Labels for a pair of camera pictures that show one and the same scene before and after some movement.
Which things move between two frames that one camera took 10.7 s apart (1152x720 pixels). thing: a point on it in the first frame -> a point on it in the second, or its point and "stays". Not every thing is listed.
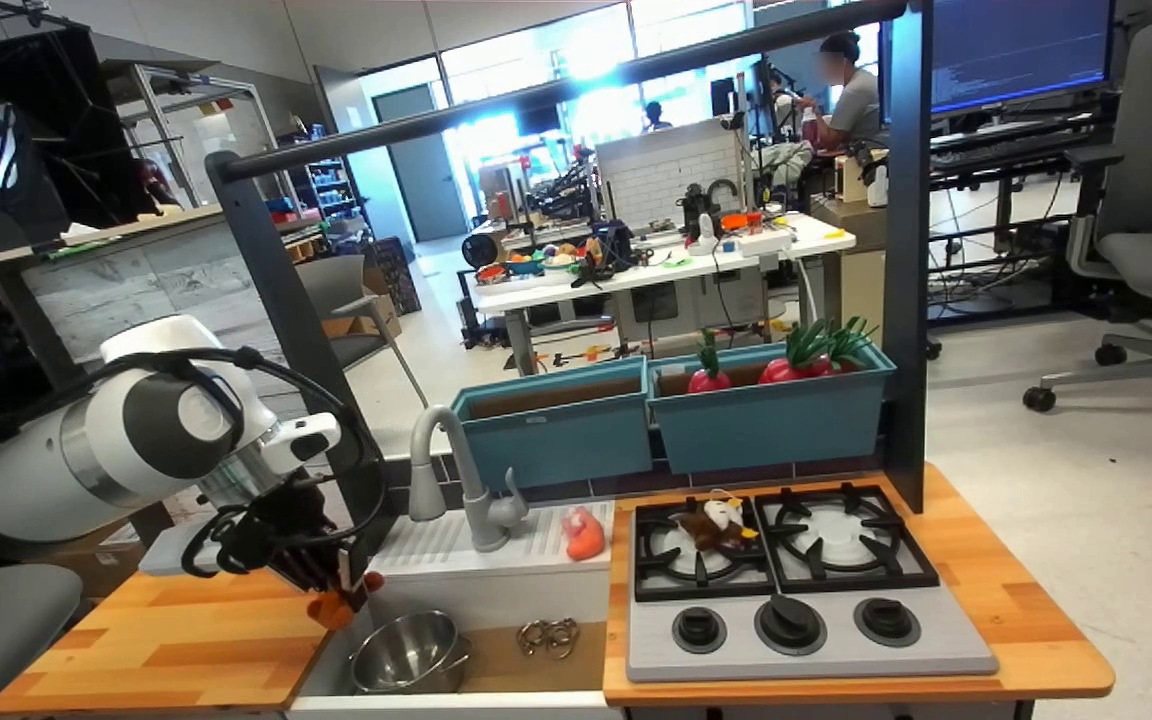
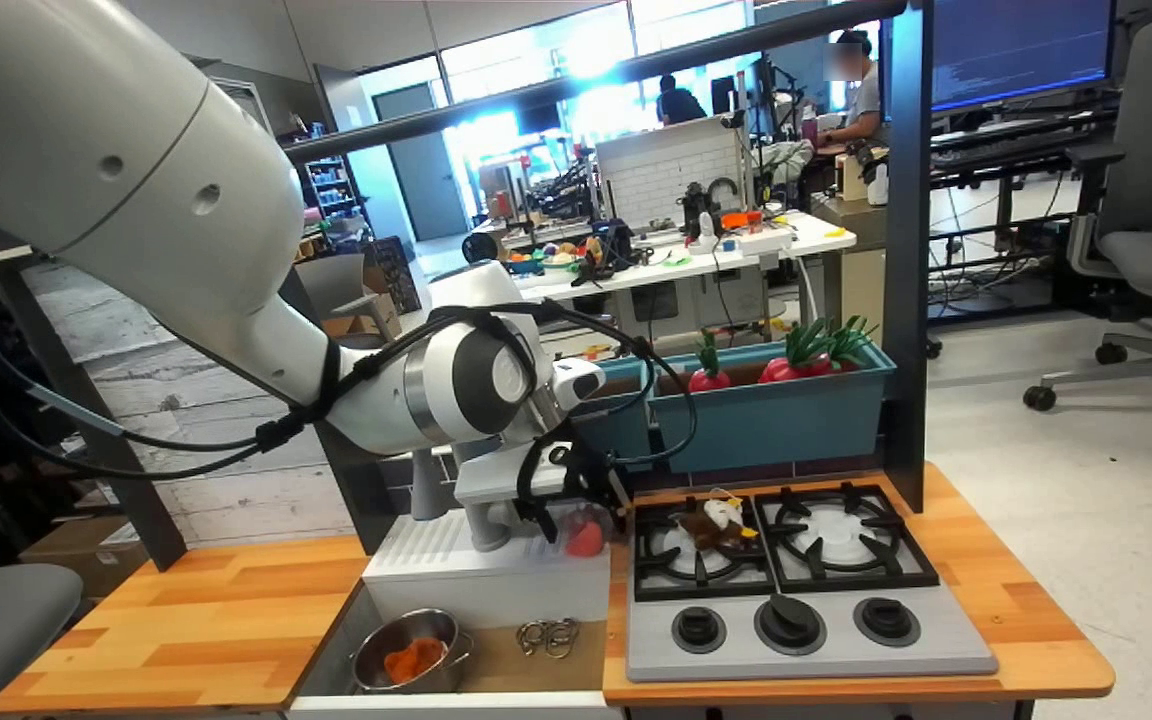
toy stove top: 837,635 stays
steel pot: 408,653 stays
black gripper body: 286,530 -> 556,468
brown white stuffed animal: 716,519 stays
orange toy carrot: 331,610 -> 406,668
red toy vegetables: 812,350 stays
